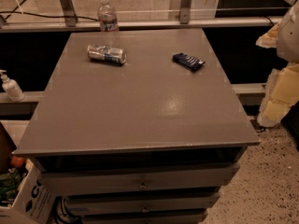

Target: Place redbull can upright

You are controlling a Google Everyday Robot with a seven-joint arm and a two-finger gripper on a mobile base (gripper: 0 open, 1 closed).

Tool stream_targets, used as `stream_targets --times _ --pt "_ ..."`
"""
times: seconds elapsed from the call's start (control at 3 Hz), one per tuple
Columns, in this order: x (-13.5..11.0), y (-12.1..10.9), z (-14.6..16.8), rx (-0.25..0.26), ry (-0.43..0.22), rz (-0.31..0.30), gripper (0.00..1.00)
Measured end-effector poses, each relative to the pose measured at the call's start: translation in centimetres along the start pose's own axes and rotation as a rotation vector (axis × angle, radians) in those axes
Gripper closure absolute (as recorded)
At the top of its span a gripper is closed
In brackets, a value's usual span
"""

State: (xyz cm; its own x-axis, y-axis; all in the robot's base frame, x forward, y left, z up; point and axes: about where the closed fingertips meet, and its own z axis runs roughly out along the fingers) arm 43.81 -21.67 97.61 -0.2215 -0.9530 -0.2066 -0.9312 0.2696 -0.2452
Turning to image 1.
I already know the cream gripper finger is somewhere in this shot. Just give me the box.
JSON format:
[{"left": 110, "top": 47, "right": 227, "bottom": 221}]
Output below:
[
  {"left": 256, "top": 23, "right": 279, "bottom": 49},
  {"left": 257, "top": 63, "right": 299, "bottom": 127}
]

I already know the silver blue redbull can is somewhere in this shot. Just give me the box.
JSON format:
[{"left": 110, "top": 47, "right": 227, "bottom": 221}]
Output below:
[{"left": 87, "top": 45, "right": 127, "bottom": 64}]

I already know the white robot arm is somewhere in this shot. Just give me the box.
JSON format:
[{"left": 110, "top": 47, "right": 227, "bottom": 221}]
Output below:
[{"left": 256, "top": 4, "right": 299, "bottom": 127}]

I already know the dark blue snack packet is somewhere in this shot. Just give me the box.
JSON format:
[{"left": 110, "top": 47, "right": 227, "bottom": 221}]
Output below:
[{"left": 172, "top": 53, "right": 205, "bottom": 72}]

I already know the grey drawer cabinet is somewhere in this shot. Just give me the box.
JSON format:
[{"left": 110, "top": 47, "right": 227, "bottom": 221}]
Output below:
[{"left": 17, "top": 29, "right": 259, "bottom": 224}]

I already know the clear plastic water bottle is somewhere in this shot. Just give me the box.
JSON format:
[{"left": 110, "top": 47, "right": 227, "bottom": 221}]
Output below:
[{"left": 97, "top": 0, "right": 119, "bottom": 32}]

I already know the white pump dispenser bottle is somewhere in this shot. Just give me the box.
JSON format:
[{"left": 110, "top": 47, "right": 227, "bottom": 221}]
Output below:
[{"left": 0, "top": 70, "right": 25, "bottom": 102}]

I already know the white cardboard box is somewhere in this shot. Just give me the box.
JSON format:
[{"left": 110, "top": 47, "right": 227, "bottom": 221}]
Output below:
[{"left": 0, "top": 165, "right": 56, "bottom": 224}]

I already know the metal frame rail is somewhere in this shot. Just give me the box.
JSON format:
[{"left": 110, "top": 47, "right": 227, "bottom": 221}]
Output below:
[{"left": 0, "top": 16, "right": 282, "bottom": 33}]

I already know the black cable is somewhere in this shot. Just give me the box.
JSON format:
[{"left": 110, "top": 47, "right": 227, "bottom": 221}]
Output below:
[{"left": 0, "top": 10, "right": 99, "bottom": 22}]

